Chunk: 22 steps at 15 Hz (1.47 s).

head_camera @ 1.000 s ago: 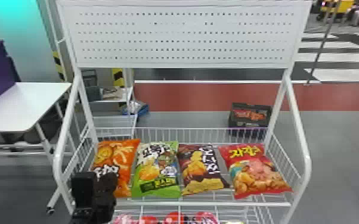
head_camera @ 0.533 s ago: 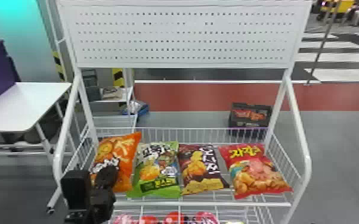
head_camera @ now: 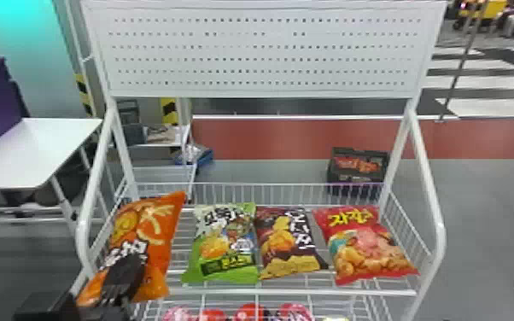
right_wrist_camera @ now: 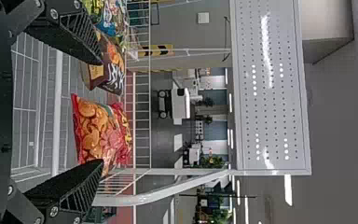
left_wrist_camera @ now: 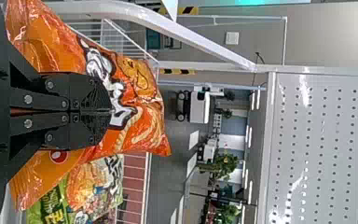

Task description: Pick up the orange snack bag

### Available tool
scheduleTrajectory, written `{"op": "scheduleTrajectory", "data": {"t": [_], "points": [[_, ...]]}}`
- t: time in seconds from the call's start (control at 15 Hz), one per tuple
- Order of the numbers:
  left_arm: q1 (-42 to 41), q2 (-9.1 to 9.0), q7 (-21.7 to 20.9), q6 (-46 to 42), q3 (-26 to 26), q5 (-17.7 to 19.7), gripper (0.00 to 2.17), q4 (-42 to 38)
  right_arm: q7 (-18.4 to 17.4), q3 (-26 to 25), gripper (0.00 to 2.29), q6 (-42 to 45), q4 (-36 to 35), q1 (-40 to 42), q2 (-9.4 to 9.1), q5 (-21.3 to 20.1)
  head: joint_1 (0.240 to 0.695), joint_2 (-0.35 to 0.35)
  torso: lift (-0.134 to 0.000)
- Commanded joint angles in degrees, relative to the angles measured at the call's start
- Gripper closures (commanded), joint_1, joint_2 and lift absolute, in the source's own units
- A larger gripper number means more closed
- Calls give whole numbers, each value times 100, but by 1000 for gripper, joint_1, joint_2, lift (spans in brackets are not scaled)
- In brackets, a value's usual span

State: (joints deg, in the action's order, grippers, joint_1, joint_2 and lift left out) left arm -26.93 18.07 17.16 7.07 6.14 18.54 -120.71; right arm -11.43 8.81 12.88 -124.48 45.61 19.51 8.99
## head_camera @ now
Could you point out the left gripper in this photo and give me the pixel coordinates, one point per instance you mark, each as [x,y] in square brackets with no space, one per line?
[124,273]

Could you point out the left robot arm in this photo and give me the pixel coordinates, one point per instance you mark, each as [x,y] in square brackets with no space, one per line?
[98,313]

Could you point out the orange snack packet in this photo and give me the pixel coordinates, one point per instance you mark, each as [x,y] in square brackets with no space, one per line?
[154,228]

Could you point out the red noodle cup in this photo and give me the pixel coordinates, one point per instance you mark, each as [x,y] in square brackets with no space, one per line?
[212,315]
[250,313]
[295,313]
[178,314]

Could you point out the green snack packet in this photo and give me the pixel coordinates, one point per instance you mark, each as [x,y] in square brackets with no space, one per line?
[223,251]

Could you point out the white side table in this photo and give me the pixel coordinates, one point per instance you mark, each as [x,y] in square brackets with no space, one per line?
[28,150]

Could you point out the dark red snack packet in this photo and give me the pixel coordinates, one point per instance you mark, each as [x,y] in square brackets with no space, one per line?
[284,244]

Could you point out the black cardboard box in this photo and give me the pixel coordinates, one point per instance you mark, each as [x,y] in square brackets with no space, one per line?
[358,168]

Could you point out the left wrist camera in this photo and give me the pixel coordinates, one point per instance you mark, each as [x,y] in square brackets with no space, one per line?
[44,307]

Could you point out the yellow black striped post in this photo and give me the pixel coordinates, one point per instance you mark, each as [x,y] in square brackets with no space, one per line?
[169,111]
[84,94]

